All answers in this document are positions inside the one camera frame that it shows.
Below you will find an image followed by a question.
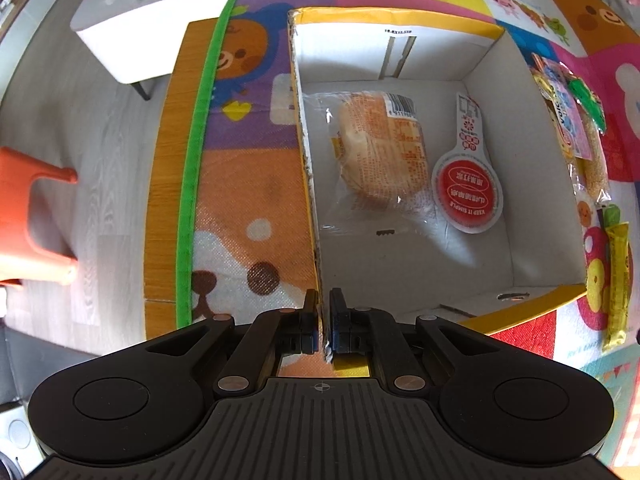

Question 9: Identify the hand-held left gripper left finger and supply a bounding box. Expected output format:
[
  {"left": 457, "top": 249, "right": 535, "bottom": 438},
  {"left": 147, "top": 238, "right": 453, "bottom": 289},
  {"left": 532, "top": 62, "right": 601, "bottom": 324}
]
[{"left": 143, "top": 288, "right": 321, "bottom": 400}]

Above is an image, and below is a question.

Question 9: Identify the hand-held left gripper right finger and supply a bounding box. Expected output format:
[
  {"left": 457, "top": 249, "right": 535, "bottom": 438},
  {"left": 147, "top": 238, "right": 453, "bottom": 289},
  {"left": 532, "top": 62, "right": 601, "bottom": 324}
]
[{"left": 330, "top": 288, "right": 502, "bottom": 400}]

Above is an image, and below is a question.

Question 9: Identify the yellow cardboard box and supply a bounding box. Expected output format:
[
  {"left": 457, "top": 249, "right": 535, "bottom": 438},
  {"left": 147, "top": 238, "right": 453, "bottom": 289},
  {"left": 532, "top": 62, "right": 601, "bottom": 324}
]
[{"left": 286, "top": 6, "right": 589, "bottom": 379}]

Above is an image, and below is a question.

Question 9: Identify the pink wafer packet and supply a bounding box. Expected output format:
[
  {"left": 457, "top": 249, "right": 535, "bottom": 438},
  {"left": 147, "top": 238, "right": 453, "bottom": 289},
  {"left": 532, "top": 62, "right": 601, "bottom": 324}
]
[{"left": 542, "top": 57, "right": 594, "bottom": 162}]

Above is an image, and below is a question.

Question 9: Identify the colourful cartoon play mat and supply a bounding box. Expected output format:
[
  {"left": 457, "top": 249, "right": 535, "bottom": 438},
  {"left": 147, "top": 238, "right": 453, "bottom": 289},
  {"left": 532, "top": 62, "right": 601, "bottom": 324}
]
[{"left": 175, "top": 0, "right": 640, "bottom": 471}]

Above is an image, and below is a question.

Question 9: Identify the bread packet with orange print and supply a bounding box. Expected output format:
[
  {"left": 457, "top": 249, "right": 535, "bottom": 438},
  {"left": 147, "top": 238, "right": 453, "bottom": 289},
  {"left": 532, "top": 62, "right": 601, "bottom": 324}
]
[{"left": 315, "top": 91, "right": 437, "bottom": 232}]

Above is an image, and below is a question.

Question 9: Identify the red lid jelly cup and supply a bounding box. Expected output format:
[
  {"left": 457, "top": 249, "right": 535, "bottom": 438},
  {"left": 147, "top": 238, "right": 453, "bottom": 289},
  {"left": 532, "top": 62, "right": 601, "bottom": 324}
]
[{"left": 431, "top": 91, "right": 504, "bottom": 235}]

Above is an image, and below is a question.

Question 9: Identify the wooden table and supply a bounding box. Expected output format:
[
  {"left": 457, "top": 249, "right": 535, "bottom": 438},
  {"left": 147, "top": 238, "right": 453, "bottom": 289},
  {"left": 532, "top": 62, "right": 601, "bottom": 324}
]
[{"left": 142, "top": 16, "right": 232, "bottom": 341}]

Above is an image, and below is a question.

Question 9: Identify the yellow stick snack packet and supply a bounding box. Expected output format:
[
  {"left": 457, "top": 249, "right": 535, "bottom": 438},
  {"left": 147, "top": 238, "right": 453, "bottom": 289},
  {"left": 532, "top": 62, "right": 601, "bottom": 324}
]
[{"left": 601, "top": 207, "right": 630, "bottom": 352}]

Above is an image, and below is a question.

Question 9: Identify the orange plastic stool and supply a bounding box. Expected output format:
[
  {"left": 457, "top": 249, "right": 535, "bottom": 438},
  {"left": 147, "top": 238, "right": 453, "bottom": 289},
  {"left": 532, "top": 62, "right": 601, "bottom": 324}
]
[{"left": 0, "top": 146, "right": 80, "bottom": 289}]

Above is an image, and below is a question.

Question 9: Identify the white low table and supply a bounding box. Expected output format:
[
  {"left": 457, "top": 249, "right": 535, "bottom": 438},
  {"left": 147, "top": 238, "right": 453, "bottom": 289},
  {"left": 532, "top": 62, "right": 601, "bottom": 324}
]
[{"left": 70, "top": 0, "right": 282, "bottom": 102}]

